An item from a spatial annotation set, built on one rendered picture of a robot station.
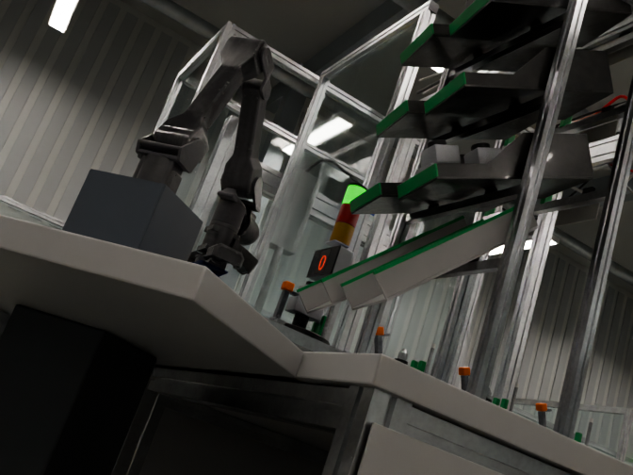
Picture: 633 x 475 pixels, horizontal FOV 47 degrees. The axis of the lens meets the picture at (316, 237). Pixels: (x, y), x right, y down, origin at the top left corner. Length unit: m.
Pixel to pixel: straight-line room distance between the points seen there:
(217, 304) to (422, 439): 0.25
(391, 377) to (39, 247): 0.33
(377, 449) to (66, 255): 0.32
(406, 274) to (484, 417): 0.33
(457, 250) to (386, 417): 0.42
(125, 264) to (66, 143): 9.06
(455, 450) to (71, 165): 9.02
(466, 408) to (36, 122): 9.11
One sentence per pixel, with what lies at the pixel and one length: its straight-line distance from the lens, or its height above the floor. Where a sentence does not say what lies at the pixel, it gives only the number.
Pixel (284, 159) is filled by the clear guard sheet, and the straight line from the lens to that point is 3.03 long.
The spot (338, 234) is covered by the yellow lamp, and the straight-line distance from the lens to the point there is 1.74.
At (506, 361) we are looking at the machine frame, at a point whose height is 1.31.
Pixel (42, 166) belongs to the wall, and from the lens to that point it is 9.55.
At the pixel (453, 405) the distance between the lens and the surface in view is 0.73.
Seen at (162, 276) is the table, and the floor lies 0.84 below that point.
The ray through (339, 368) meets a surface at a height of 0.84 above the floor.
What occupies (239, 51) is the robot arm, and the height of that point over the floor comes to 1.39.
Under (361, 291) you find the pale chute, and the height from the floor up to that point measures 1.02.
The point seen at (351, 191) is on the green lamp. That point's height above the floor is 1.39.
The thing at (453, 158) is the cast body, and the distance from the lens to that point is 1.15.
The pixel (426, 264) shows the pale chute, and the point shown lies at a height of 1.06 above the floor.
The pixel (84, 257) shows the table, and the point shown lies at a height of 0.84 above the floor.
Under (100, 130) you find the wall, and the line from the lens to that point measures 9.78.
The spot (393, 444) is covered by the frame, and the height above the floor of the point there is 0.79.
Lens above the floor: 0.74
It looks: 17 degrees up
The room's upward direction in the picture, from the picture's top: 19 degrees clockwise
